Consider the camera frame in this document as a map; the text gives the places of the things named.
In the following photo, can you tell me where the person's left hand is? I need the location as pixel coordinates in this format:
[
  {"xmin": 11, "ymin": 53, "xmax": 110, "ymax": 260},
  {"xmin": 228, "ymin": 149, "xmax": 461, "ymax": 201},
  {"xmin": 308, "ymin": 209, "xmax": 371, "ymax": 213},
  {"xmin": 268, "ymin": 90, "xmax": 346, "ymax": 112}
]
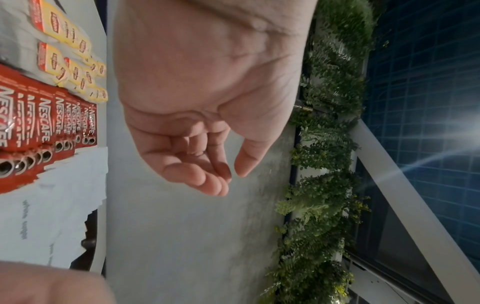
[{"xmin": 112, "ymin": 0, "xmax": 320, "ymax": 197}]

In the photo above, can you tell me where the large glass window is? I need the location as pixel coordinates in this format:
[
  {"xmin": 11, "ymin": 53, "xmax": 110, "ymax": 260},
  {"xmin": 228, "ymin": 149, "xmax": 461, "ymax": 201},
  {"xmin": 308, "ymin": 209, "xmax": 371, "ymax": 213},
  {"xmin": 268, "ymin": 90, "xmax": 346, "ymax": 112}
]
[{"xmin": 352, "ymin": 0, "xmax": 480, "ymax": 304}]

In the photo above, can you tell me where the green plant wall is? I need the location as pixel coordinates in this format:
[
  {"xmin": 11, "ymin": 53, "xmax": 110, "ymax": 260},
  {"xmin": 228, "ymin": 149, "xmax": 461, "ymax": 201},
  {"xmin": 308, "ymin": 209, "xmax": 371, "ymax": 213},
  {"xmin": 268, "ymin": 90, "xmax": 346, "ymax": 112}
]
[{"xmin": 260, "ymin": 0, "xmax": 378, "ymax": 304}]

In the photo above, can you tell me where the person's right hand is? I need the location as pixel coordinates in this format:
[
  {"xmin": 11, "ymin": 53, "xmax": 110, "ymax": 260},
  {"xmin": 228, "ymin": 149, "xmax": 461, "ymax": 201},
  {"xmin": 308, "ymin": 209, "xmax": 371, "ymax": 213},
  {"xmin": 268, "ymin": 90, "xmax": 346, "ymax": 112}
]
[{"xmin": 0, "ymin": 261, "xmax": 118, "ymax": 304}]

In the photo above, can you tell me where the brown plastic tray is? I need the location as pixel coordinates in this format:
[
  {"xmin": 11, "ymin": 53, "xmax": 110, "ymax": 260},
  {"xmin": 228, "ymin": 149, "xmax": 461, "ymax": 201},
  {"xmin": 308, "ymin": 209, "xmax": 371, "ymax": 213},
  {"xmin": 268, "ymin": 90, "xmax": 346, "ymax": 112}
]
[{"xmin": 69, "ymin": 207, "xmax": 102, "ymax": 271}]

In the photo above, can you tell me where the row of red Nescafe sachets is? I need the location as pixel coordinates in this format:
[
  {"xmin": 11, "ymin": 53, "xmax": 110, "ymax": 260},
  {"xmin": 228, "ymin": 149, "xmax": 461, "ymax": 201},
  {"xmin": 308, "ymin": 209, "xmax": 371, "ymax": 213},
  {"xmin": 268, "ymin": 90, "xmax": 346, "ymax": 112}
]
[{"xmin": 0, "ymin": 63, "xmax": 100, "ymax": 194}]

